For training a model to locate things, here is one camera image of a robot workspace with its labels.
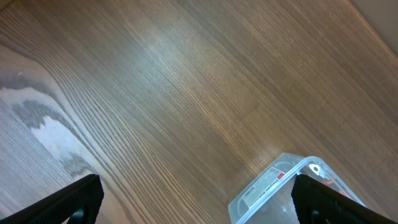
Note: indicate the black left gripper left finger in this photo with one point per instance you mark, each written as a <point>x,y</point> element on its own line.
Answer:
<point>78,202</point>

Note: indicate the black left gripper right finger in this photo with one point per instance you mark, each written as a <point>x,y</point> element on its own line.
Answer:
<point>315,203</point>

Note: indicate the orange black pliers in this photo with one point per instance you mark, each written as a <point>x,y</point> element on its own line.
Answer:
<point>327,179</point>

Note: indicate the clear plastic container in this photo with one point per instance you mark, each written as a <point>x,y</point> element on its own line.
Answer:
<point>267,199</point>

